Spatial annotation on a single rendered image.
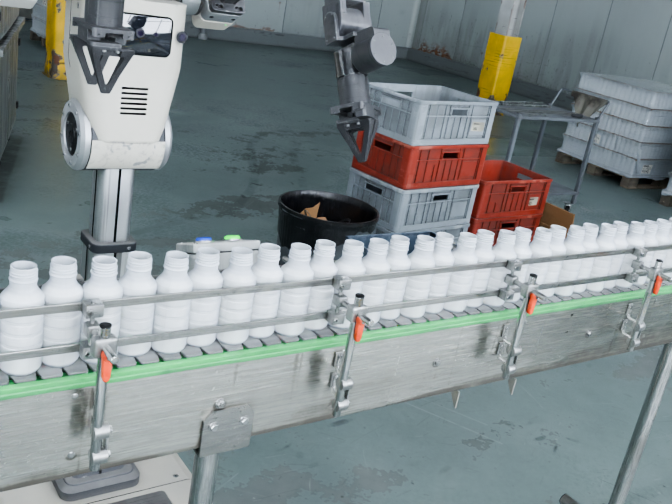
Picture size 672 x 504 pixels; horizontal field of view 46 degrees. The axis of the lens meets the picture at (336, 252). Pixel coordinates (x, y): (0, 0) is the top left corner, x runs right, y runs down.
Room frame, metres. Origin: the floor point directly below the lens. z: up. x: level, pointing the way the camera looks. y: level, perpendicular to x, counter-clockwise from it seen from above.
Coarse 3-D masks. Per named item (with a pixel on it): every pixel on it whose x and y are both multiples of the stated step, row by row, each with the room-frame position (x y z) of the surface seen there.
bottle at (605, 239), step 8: (608, 224) 1.86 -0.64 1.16; (600, 232) 1.83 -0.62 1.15; (608, 232) 1.82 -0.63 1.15; (600, 240) 1.82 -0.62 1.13; (608, 240) 1.82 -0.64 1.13; (600, 248) 1.81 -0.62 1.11; (608, 248) 1.81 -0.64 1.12; (608, 256) 1.81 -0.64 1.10; (600, 264) 1.81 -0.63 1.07; (608, 264) 1.82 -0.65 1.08; (592, 272) 1.81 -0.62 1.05; (600, 272) 1.81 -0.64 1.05; (592, 288) 1.81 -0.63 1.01; (600, 288) 1.81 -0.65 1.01
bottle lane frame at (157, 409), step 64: (448, 320) 1.49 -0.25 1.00; (512, 320) 1.60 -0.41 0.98; (576, 320) 1.74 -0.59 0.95; (64, 384) 1.01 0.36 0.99; (128, 384) 1.07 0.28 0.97; (192, 384) 1.14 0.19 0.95; (256, 384) 1.21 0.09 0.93; (320, 384) 1.30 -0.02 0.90; (384, 384) 1.40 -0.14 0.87; (448, 384) 1.51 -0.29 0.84; (0, 448) 0.95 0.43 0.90; (64, 448) 1.01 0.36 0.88; (128, 448) 1.07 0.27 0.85; (192, 448) 1.15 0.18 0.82
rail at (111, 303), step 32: (576, 256) 1.73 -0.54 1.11; (0, 288) 1.03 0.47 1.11; (224, 288) 1.18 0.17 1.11; (256, 288) 1.21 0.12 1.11; (288, 288) 1.25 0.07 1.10; (512, 288) 1.61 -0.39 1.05; (544, 288) 1.68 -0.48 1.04; (288, 320) 1.26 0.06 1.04; (32, 352) 0.99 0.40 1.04; (64, 352) 1.02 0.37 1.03
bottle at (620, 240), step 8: (616, 224) 1.87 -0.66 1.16; (624, 224) 1.89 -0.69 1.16; (616, 232) 1.87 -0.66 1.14; (624, 232) 1.87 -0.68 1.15; (616, 240) 1.86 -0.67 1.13; (624, 240) 1.87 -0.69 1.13; (616, 248) 1.85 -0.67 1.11; (624, 248) 1.86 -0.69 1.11; (616, 256) 1.85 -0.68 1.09; (616, 264) 1.86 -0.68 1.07; (608, 272) 1.85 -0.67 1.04; (616, 272) 1.86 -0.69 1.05; (616, 280) 1.87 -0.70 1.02; (608, 288) 1.86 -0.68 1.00
